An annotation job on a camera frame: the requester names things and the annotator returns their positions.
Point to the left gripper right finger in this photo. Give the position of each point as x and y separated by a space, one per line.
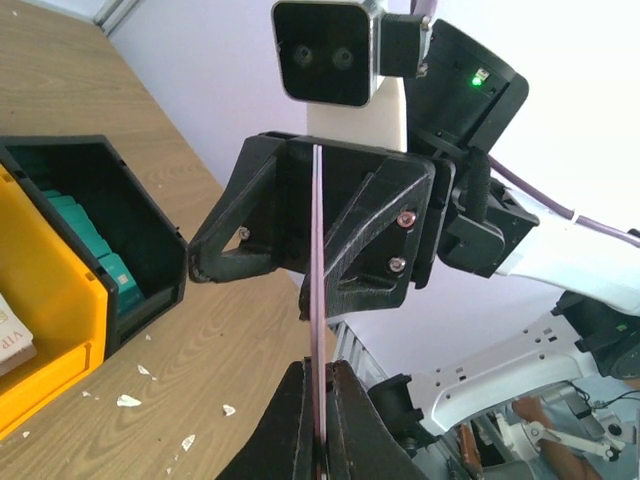
359 445

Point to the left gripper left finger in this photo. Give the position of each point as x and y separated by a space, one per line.
284 444

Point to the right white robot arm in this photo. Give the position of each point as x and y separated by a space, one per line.
482 226

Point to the teal cards stack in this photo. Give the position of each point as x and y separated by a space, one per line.
95 240

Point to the black right card bin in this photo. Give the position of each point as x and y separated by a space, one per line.
152 250

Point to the orange middle card bin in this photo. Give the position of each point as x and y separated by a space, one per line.
60 301

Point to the white cards in orange bin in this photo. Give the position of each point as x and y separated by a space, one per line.
16 340

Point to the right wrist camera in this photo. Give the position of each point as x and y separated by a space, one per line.
347 61

